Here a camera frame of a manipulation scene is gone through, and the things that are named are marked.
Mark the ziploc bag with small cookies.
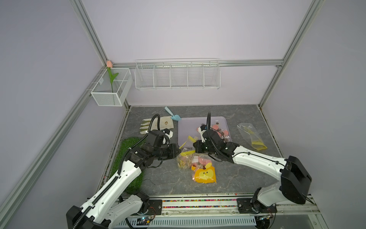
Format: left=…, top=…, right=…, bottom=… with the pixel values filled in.
left=176, top=135, right=198, bottom=169

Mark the ziploc bag with yellow toy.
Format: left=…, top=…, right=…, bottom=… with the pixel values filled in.
left=191, top=154, right=216, bottom=184

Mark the clear ziploc bag of cookies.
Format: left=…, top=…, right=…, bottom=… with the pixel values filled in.
left=237, top=123, right=268, bottom=151

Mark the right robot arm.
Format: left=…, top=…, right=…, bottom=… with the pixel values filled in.
left=193, top=114, right=312, bottom=214

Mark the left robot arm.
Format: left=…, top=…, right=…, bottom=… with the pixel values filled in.
left=66, top=127, right=181, bottom=229

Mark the pile of poured cookies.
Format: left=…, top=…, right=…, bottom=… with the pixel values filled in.
left=210, top=122, right=231, bottom=142

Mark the lilac plastic tray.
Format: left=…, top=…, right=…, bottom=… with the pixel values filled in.
left=178, top=116, right=229, bottom=146

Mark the cream gardening glove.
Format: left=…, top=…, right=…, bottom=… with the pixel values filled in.
left=140, top=116, right=174, bottom=135

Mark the light blue garden trowel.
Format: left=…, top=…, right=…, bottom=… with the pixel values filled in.
left=165, top=106, right=182, bottom=121

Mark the green artificial grass mat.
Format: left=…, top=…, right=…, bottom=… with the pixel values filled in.
left=105, top=137, right=153, bottom=198

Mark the artificial pink tulip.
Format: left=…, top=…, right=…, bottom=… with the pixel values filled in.
left=106, top=60, right=119, bottom=92

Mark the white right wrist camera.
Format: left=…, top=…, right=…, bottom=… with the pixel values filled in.
left=197, top=125, right=207, bottom=143

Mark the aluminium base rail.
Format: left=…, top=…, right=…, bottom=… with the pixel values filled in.
left=75, top=192, right=321, bottom=229

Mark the white wire wall shelf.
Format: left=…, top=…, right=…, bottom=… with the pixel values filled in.
left=134, top=58, right=221, bottom=90

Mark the white mesh wall box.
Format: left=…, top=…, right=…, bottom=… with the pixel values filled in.
left=91, top=67, right=133, bottom=107

